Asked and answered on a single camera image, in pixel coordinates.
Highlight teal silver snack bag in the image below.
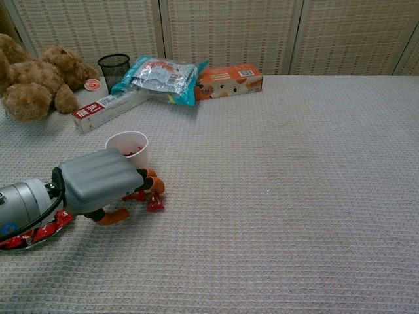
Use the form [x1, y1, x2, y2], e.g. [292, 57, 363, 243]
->
[111, 54, 210, 107]

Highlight beige woven screen panel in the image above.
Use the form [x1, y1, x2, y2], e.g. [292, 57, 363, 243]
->
[289, 0, 419, 77]
[11, 0, 166, 78]
[158, 0, 304, 76]
[392, 29, 419, 77]

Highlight red candy pile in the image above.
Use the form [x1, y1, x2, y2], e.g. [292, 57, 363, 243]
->
[0, 209, 75, 251]

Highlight long white red box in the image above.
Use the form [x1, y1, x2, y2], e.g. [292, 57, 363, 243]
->
[71, 91, 155, 134]

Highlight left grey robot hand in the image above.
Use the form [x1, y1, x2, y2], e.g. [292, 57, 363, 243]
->
[52, 147, 166, 226]

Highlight white paper cup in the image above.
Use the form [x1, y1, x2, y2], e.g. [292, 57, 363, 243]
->
[104, 131, 150, 171]

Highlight orange biscuit box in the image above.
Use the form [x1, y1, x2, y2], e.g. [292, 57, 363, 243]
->
[195, 63, 264, 101]

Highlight silver metal plate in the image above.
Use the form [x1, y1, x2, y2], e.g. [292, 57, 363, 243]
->
[0, 225, 66, 252]

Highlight black mesh pen holder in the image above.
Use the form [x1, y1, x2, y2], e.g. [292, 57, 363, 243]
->
[97, 53, 131, 94]

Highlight white woven tablecloth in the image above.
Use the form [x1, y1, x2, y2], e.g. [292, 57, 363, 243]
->
[0, 74, 419, 314]

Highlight brown teddy bear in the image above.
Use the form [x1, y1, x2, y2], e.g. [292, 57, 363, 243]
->
[0, 33, 100, 122]

